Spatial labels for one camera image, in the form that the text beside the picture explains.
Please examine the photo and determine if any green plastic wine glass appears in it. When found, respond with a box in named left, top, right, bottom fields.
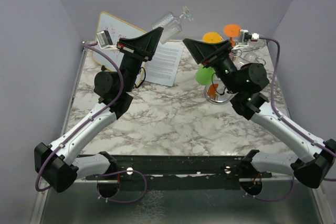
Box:
left=195, top=66, right=215, bottom=86

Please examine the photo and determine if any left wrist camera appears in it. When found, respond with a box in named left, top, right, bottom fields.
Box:
left=96, top=30, right=117, bottom=50

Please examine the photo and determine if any orange plastic wine glass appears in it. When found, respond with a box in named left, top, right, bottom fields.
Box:
left=223, top=24, right=241, bottom=47

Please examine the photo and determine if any clear wine glass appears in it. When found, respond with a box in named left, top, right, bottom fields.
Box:
left=214, top=77, right=234, bottom=103

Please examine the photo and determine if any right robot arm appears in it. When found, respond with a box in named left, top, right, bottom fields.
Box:
left=183, top=38, right=335, bottom=188

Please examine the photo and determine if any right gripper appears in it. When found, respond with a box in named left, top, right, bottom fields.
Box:
left=183, top=39, right=240, bottom=94

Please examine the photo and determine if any yellow plastic wine glass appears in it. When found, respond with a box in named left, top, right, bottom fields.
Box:
left=203, top=31, right=223, bottom=44

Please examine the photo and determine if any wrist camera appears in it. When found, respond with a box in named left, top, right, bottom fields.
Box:
left=232, top=29, right=260, bottom=50
left=96, top=30, right=117, bottom=50

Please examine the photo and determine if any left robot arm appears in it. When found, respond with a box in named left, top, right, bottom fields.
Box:
left=34, top=27, right=163, bottom=193

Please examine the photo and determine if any chrome wine glass rack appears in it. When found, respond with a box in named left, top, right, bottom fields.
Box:
left=204, top=50, right=269, bottom=105

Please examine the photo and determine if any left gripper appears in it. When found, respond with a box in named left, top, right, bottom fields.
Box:
left=117, top=26, right=163, bottom=92

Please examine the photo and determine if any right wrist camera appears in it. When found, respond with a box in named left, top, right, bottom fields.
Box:
left=232, top=29, right=260, bottom=50

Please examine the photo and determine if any printed paper sheet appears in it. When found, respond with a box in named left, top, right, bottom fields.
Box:
left=145, top=41, right=183, bottom=87

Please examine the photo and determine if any yellow framed whiteboard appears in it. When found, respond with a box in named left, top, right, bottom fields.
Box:
left=95, top=12, right=146, bottom=66

